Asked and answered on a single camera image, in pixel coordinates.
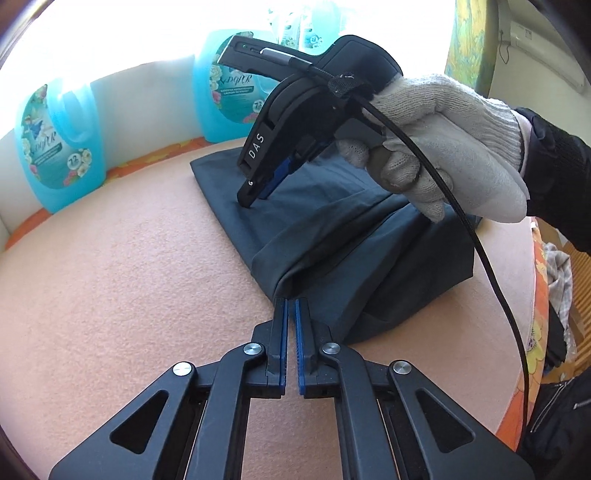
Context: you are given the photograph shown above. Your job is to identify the person's black jacket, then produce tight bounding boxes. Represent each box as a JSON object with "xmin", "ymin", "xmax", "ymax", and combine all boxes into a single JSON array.
[{"xmin": 521, "ymin": 368, "xmax": 591, "ymax": 480}]

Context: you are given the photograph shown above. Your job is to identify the pile of clothes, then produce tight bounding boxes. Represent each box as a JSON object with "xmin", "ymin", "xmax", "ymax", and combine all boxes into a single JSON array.
[{"xmin": 537, "ymin": 240, "xmax": 591, "ymax": 366}]

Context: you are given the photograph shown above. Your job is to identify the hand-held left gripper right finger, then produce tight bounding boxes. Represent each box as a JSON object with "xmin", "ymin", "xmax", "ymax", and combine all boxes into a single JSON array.
[{"xmin": 294, "ymin": 298, "xmax": 532, "ymax": 480}]

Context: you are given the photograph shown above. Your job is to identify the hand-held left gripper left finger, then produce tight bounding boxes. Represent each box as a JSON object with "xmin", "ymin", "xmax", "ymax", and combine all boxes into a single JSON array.
[{"xmin": 48, "ymin": 298, "xmax": 288, "ymax": 480}]

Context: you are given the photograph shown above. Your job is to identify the blue detergent bottle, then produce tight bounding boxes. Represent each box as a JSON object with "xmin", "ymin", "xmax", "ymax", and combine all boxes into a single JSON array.
[
  {"xmin": 298, "ymin": 0, "xmax": 343, "ymax": 52},
  {"xmin": 16, "ymin": 76, "xmax": 109, "ymax": 214},
  {"xmin": 271, "ymin": 4, "xmax": 302, "ymax": 49},
  {"xmin": 193, "ymin": 30, "xmax": 278, "ymax": 144}
]

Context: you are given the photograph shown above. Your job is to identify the black cable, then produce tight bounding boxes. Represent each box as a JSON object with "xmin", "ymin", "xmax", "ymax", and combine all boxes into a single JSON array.
[{"xmin": 262, "ymin": 48, "xmax": 530, "ymax": 430}]

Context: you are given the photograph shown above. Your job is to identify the person's right hand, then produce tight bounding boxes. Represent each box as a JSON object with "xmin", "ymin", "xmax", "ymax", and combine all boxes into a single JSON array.
[{"xmin": 336, "ymin": 74, "xmax": 530, "ymax": 223}]

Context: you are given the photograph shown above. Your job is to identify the white air conditioner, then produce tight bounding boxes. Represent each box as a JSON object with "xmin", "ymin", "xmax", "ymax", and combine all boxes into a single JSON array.
[{"xmin": 500, "ymin": 18, "xmax": 583, "ymax": 89}]

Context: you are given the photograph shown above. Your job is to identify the person's right forearm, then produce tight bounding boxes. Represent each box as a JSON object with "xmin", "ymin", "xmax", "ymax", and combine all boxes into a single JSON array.
[{"xmin": 512, "ymin": 106, "xmax": 591, "ymax": 256}]

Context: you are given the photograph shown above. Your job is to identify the dark grey pants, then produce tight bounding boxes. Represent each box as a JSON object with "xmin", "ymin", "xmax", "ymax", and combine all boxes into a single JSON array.
[{"xmin": 191, "ymin": 141, "xmax": 478, "ymax": 344}]

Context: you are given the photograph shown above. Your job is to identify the peach floral blanket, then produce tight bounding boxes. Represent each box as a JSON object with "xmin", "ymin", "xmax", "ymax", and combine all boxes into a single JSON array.
[{"xmin": 0, "ymin": 136, "xmax": 561, "ymax": 480}]

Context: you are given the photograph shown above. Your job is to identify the yellow green patterned curtain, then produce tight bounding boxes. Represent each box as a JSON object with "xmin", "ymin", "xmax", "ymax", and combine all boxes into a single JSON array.
[{"xmin": 444, "ymin": 0, "xmax": 500, "ymax": 100}]

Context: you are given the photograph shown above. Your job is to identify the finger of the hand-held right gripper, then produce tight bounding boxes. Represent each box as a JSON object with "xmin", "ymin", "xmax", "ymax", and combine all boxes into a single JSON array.
[
  {"xmin": 236, "ymin": 178, "xmax": 267, "ymax": 206},
  {"xmin": 260, "ymin": 156, "xmax": 297, "ymax": 200}
]

